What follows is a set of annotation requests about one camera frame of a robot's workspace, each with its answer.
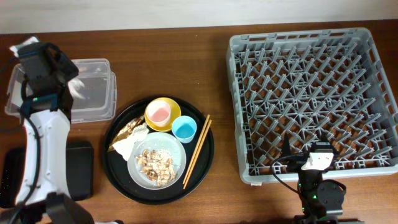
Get light blue cup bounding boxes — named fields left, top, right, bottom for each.
left=172, top=116, right=197, bottom=144

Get gold foil wrapper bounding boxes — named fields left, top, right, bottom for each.
left=108, top=114, right=144, bottom=152

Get white napkin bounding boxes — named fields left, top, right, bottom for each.
left=112, top=123, right=149, bottom=161

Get yellow bowl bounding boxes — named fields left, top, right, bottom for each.
left=144, top=97, right=182, bottom=132

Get pink cup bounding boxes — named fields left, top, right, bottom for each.
left=145, top=100, right=171, bottom=127

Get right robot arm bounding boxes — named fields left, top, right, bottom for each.
left=270, top=133, right=346, bottom=224

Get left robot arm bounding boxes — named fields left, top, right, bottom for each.
left=1, top=36, right=94, bottom=223

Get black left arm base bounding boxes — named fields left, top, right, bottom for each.
left=1, top=141, right=93, bottom=208

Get grey dishwasher rack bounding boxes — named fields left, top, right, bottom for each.
left=226, top=27, right=397, bottom=185

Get clear plastic waste bin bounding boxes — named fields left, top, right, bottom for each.
left=4, top=58, right=117, bottom=124

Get food scraps on plate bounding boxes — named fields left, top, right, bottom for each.
left=135, top=149, right=177, bottom=187

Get grey plate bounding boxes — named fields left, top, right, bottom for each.
left=127, top=132, right=187, bottom=190

